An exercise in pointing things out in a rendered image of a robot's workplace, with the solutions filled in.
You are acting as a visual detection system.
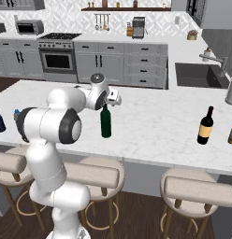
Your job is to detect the grey wall cupboard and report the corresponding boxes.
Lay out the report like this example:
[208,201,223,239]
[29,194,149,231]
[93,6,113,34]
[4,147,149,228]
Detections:
[0,0,46,11]

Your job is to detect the soap dispenser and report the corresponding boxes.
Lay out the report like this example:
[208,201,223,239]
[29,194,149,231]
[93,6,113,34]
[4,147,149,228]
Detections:
[203,47,212,63]

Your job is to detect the grey base cupboard run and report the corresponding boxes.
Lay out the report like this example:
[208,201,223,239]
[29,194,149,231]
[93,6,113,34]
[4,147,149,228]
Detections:
[0,38,44,79]
[73,41,169,91]

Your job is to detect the dark green glass bottle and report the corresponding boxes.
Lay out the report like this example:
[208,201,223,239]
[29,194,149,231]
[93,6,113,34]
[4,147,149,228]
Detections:
[100,103,112,139]

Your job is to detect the dark blue plastic bottle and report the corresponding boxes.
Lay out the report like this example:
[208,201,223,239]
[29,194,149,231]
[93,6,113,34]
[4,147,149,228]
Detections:
[0,111,7,134]

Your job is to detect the steel oven with hob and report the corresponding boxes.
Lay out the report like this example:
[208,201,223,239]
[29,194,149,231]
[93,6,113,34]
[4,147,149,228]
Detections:
[36,32,82,84]

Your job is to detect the grey metal tap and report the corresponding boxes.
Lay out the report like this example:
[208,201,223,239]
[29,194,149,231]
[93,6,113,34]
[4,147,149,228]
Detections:
[198,52,230,77]

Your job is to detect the wooden knife block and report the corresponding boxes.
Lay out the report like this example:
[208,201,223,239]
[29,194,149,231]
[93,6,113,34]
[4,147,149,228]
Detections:
[125,21,135,38]

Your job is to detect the rail with hanging tools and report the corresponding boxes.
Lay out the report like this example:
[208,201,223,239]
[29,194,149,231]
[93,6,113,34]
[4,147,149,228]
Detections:
[94,12,112,33]

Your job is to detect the potted plant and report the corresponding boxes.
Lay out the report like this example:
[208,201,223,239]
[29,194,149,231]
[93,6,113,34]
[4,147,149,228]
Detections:
[186,29,199,42]

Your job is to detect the dark grey sink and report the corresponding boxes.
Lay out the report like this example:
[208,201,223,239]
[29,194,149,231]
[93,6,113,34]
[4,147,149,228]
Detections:
[174,62,231,90]

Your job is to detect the dark wooden wall shelf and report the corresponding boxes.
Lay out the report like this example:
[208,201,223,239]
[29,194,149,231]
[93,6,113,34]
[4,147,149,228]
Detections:
[80,7,172,12]

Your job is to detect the grey toaster oven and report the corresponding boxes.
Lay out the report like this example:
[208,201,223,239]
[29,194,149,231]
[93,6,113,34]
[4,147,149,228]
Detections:
[14,14,45,35]

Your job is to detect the yellow label wine bottle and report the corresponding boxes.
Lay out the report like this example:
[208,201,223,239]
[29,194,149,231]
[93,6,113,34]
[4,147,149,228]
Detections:
[196,105,215,146]

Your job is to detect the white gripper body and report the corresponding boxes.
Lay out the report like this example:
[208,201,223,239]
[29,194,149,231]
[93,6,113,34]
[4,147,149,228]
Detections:
[107,92,123,107]

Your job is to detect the grey coffee machine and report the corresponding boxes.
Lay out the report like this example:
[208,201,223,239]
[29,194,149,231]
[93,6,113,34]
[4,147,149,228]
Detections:
[131,16,149,40]

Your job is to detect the blue cap plastic bottle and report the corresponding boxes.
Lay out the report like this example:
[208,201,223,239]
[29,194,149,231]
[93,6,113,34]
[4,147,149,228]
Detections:
[13,108,22,126]

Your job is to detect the beige cushioned bar stool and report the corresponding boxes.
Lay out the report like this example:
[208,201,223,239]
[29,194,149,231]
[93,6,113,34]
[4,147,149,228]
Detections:
[62,156,126,239]
[159,167,232,239]
[0,146,48,232]

